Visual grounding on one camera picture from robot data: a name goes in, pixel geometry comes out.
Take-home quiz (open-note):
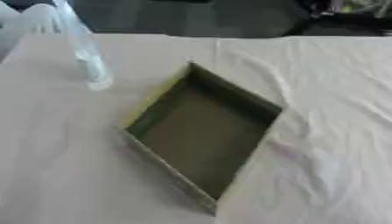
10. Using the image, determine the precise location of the open cardboard box green inside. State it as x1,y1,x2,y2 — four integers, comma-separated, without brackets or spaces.
119,61,284,216

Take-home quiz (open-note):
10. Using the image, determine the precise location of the clear plastic bottle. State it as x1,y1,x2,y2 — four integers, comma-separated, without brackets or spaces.
50,0,116,92

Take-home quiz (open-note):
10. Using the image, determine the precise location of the dark chair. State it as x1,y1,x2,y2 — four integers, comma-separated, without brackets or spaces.
283,0,392,37

